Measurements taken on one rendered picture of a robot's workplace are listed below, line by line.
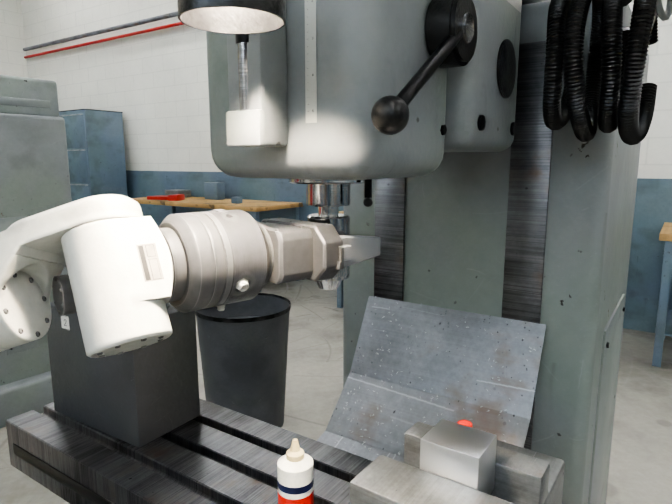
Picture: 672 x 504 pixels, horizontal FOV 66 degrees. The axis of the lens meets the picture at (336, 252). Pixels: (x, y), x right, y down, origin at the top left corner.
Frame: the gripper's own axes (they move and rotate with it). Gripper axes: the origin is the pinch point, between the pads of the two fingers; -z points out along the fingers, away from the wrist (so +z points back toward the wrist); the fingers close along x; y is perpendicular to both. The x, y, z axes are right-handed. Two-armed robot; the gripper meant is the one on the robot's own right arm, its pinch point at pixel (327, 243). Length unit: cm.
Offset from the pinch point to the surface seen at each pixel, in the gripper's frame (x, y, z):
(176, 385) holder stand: 29.8, 25.1, 4.9
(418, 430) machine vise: -8.5, 21.2, -6.3
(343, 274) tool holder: -2.5, 3.1, -0.2
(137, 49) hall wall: 688, -160, -261
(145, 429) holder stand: 28.2, 29.7, 10.7
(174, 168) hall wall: 627, -1, -277
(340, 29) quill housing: -9.6, -19.6, 6.9
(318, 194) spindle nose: -1.1, -5.5, 2.2
